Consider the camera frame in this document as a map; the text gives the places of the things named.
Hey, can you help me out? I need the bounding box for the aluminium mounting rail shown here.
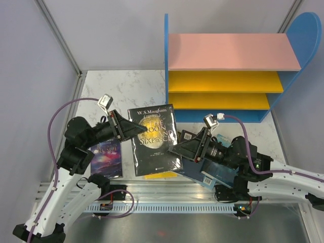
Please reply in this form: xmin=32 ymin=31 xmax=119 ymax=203
xmin=35 ymin=181 xmax=314 ymax=204

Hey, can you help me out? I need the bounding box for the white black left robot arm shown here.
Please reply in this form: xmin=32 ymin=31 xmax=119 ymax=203
xmin=13 ymin=110 xmax=147 ymax=242

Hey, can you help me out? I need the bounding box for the yellow Little Prince book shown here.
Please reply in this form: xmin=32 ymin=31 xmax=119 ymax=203
xmin=144 ymin=172 xmax=177 ymax=180

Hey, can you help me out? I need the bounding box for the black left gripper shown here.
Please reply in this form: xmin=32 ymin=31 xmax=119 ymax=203
xmin=83 ymin=108 xmax=147 ymax=148

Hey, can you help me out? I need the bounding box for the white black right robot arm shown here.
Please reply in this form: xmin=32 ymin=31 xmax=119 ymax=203
xmin=169 ymin=128 xmax=323 ymax=211

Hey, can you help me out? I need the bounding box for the teal underwater book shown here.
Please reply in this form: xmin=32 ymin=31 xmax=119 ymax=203
xmin=201 ymin=133 xmax=240 ymax=188

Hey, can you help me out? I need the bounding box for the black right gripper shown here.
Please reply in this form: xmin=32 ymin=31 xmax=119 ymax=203
xmin=168 ymin=126 xmax=238 ymax=170

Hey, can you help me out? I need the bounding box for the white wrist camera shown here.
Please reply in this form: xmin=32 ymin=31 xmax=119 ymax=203
xmin=204 ymin=113 xmax=225 ymax=132
xmin=97 ymin=94 xmax=113 ymax=113

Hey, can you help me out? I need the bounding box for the black Moon and Sixpence book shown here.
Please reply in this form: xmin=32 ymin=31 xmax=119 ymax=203
xmin=128 ymin=104 xmax=183 ymax=177

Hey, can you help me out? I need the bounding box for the aluminium frame post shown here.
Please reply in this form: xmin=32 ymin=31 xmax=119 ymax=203
xmin=277 ymin=0 xmax=304 ymax=33
xmin=34 ymin=0 xmax=84 ymax=76

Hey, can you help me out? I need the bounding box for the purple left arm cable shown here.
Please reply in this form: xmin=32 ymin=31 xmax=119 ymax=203
xmin=26 ymin=97 xmax=102 ymax=243

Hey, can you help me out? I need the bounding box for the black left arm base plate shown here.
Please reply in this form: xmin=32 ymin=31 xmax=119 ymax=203
xmin=100 ymin=184 xmax=127 ymax=202

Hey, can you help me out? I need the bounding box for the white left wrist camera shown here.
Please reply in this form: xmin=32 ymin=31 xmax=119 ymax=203
xmin=97 ymin=94 xmax=113 ymax=113

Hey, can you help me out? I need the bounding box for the aluminium left frame post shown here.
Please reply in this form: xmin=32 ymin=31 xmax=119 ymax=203
xmin=34 ymin=0 xmax=84 ymax=76

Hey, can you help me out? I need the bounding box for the dark navy blue book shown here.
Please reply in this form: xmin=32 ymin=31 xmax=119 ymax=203
xmin=176 ymin=130 xmax=204 ymax=182

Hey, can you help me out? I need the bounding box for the aluminium right frame post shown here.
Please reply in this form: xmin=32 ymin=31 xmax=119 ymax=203
xmin=277 ymin=0 xmax=304 ymax=33

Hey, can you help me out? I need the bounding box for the white slotted cable duct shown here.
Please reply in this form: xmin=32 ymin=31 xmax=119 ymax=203
xmin=85 ymin=202 xmax=236 ymax=214

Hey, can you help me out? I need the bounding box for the purple galaxy Crusoe book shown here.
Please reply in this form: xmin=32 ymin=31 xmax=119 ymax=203
xmin=91 ymin=139 xmax=123 ymax=179

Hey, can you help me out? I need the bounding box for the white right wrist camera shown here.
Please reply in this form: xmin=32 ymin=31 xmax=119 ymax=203
xmin=204 ymin=113 xmax=225 ymax=132

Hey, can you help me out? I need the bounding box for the light blue barcode book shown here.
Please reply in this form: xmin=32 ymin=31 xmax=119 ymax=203
xmin=189 ymin=173 xmax=216 ymax=190

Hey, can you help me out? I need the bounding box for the blue pink yellow bookshelf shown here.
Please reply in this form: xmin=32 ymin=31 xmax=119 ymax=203
xmin=164 ymin=12 xmax=322 ymax=123

